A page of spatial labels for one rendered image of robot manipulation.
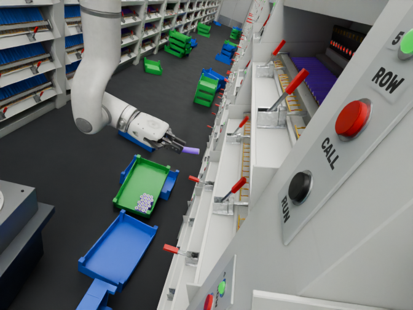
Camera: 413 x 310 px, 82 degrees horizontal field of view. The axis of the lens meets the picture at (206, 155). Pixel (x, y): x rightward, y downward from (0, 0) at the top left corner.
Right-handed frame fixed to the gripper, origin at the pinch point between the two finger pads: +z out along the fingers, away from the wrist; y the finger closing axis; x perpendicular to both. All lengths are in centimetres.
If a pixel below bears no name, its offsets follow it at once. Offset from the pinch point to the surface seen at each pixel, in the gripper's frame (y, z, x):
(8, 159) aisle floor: 24, -76, 77
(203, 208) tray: -11.8, 15.9, 7.9
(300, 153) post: -49, 7, -38
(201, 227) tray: -19.0, 16.6, 7.5
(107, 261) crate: -9, -3, 65
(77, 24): 108, -100, 24
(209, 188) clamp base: -3.5, 15.9, 6.7
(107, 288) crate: -27, 2, 45
